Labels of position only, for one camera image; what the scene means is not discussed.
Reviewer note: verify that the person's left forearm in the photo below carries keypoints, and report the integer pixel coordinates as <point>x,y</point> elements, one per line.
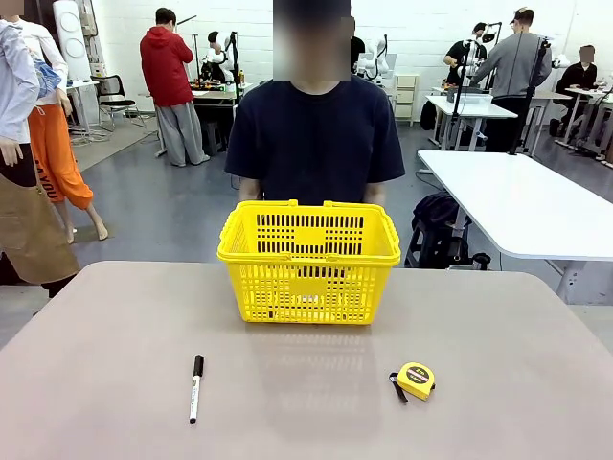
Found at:
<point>376,194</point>

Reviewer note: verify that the person's right forearm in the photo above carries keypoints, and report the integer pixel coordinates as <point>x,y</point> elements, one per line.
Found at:
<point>250,190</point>

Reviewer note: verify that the yellow plastic shopping basket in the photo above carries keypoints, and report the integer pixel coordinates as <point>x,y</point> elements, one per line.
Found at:
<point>309,286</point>

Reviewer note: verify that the person in navy t-shirt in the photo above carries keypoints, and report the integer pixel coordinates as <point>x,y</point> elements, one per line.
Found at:
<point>311,144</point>

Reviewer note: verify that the person in red hoodie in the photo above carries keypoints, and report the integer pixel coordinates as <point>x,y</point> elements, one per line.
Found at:
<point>165,67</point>

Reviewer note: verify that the person in black jacket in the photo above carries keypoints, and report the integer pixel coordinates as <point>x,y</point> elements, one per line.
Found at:
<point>462,52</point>

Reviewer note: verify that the person in grey sweater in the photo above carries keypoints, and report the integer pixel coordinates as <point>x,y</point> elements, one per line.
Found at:
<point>515,67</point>

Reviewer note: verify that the seated person in black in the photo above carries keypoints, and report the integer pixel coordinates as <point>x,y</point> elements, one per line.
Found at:
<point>582,76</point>

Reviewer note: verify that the black backpack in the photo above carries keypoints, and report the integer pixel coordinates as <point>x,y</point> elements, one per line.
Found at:
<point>436,215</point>

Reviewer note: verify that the white drawer cabinet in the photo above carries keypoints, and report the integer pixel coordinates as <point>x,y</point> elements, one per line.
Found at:
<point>406,96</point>

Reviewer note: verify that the yellow tape measure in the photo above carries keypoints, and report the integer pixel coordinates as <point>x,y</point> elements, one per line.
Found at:
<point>415,378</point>

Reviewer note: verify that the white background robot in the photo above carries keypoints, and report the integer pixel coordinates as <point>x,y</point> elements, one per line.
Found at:
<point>380,52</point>
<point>220,52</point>

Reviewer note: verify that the white marker black cap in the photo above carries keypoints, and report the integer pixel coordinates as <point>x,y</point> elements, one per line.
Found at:
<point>196,388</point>

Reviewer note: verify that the white work table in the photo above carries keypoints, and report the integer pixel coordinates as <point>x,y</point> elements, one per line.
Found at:
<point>474,108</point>

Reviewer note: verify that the large white table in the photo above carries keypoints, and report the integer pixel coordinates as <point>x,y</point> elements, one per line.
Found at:
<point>527,206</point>

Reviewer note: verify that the black office chair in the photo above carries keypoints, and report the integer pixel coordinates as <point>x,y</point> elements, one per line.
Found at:
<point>112,96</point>

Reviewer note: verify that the mannequin white top orange pants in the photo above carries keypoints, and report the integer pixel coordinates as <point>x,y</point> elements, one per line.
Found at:
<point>57,167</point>

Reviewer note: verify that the black tripod stand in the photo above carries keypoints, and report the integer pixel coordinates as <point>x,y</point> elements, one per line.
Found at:
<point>529,96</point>

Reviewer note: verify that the mannequin grey shirt brown apron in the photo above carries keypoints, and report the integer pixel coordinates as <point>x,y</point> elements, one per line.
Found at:
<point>24,230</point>

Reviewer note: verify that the white tall appliance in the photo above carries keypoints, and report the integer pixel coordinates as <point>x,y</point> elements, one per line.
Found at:
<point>72,38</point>

